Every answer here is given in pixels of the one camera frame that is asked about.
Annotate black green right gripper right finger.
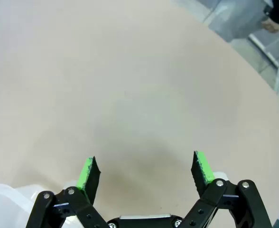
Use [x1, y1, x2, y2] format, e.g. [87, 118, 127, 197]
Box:
[181, 151, 273, 228]

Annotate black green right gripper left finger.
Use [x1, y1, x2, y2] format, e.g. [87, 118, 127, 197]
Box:
[29, 156, 107, 228]

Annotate person's left hand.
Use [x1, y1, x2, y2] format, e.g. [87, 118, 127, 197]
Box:
[261, 19, 279, 33]

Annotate empty clear plastic container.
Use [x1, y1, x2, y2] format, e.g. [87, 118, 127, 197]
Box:
[0, 183, 68, 228]

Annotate grey metal frame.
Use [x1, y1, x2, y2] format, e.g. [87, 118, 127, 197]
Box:
[248, 32, 279, 93]

